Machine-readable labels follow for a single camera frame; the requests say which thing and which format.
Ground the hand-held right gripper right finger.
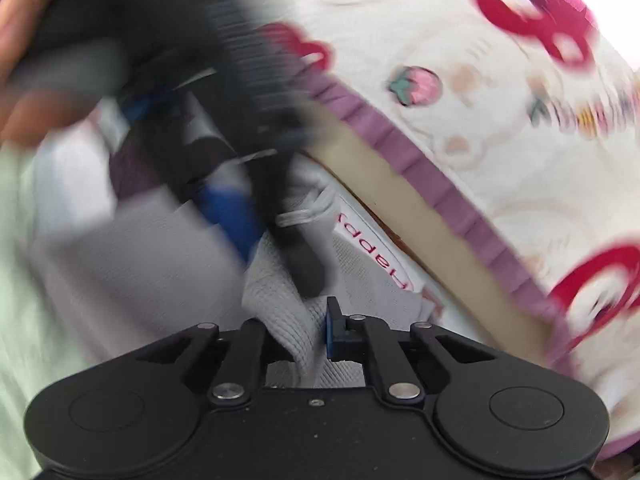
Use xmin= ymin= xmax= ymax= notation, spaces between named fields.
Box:
xmin=326 ymin=296 xmax=496 ymax=405

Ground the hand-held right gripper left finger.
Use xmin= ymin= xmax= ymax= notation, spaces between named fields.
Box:
xmin=135 ymin=319 xmax=267 ymax=406

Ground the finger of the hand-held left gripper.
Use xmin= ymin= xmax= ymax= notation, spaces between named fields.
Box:
xmin=197 ymin=147 xmax=333 ymax=298
xmin=117 ymin=65 xmax=241 ymax=206

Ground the grey knit garment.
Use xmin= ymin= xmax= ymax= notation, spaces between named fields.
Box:
xmin=30 ymin=195 xmax=368 ymax=391

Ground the person's left hand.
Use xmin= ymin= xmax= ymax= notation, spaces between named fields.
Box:
xmin=0 ymin=0 xmax=96 ymax=136

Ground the dark cloth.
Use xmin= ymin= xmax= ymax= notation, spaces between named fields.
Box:
xmin=107 ymin=132 xmax=171 ymax=206

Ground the beige bed edge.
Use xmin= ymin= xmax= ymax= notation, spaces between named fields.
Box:
xmin=295 ymin=105 xmax=558 ymax=363

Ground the pale green cloth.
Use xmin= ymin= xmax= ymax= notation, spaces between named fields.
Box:
xmin=0 ymin=145 xmax=91 ymax=480

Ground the white printed blanket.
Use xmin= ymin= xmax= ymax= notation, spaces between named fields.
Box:
xmin=220 ymin=0 xmax=640 ymax=461

